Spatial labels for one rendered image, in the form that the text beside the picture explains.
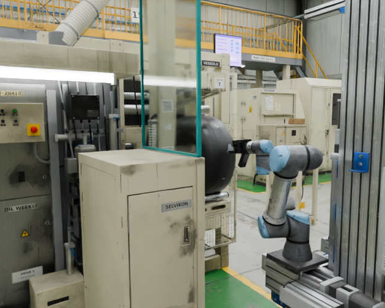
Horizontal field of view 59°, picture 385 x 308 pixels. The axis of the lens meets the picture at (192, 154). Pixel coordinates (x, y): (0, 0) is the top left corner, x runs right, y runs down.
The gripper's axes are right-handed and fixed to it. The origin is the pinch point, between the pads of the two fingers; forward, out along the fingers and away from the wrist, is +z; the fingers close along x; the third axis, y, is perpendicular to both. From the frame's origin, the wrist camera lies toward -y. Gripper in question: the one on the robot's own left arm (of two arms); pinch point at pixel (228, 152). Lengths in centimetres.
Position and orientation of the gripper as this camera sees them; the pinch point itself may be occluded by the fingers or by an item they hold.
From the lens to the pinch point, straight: 218.1
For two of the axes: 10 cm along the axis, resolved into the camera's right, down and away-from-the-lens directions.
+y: -0.7, -10.0, -0.1
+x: -8.3, 0.7, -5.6
